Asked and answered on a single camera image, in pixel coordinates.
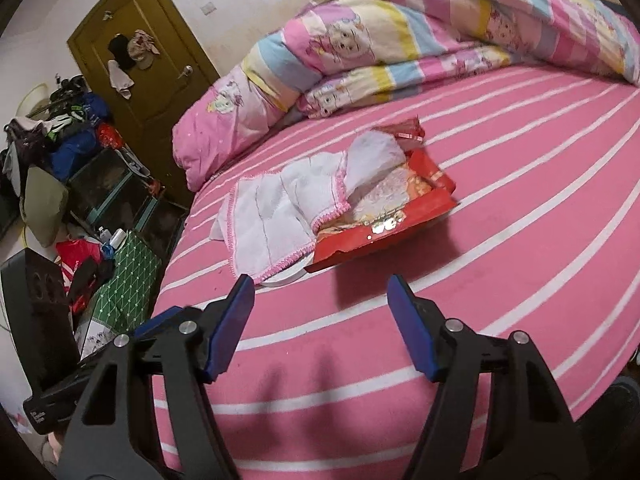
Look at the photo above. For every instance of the red printed gift box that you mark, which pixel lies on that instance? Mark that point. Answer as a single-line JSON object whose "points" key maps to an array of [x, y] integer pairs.
{"points": [[420, 210]]}

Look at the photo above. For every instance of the glass cabinet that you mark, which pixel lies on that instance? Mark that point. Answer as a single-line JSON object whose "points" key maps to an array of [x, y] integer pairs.
{"points": [[107, 185]]}

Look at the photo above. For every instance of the olive green cushion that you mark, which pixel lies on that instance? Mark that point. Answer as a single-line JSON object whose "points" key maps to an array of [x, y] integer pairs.
{"points": [[44, 205]]}

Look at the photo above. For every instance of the pink striped bed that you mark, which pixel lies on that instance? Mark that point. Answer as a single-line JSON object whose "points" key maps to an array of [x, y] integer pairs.
{"points": [[500, 210]]}

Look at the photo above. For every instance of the white towel with pink edge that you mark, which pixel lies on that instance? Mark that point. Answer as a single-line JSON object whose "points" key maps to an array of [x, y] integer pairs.
{"points": [[270, 220]]}

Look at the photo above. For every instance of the white hanging cloth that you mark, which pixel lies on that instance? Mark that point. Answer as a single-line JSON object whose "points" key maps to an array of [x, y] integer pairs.
{"points": [[120, 80]]}

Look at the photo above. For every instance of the green diamond pattern box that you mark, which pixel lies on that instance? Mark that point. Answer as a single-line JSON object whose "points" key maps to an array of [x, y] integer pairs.
{"points": [[127, 280]]}

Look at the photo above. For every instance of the brown wooden door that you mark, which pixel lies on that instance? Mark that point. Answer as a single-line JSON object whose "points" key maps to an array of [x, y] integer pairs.
{"points": [[160, 35]]}

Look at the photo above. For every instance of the black cap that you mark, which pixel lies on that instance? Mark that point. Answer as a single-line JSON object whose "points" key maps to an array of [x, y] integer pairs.
{"points": [[120, 50]]}

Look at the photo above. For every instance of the pile of clothes and bags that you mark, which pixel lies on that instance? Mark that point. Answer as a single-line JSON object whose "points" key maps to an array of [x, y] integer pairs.
{"points": [[75, 152]]}

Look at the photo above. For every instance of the dark clothes pile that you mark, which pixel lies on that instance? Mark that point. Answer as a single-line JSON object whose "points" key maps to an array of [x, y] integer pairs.
{"points": [[22, 145]]}

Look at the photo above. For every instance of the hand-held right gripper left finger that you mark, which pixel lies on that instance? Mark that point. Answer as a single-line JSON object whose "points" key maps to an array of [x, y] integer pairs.
{"points": [[234, 321]]}

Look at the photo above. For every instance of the red plastic bag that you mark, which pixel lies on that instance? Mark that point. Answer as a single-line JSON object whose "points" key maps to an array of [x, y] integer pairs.
{"points": [[75, 255]]}

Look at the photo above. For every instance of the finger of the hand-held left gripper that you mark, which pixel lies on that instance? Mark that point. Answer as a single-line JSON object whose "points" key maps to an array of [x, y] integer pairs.
{"points": [[152, 322]]}

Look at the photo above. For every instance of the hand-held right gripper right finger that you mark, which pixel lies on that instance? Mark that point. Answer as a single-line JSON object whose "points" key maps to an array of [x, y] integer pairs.
{"points": [[407, 327]]}

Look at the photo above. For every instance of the white bottle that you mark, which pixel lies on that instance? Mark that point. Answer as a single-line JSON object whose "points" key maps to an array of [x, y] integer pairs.
{"points": [[117, 239]]}

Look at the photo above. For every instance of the black cloth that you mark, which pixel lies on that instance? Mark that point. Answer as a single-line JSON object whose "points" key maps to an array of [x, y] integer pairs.
{"points": [[92, 275]]}

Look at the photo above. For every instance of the white fan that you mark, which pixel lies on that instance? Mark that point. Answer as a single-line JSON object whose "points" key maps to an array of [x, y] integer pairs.
{"points": [[32, 102]]}

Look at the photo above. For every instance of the pink cartoon print pillow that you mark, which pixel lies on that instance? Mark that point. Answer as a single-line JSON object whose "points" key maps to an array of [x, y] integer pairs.
{"points": [[225, 125]]}

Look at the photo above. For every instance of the white wall switch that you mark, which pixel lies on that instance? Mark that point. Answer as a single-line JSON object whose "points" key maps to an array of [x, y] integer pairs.
{"points": [[207, 9]]}

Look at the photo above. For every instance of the colourful cartoon print quilt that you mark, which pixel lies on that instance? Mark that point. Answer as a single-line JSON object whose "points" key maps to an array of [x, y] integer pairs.
{"points": [[450, 10]]}

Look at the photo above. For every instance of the beige cap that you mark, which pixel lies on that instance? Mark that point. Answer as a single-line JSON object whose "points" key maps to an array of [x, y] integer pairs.
{"points": [[142, 50]]}

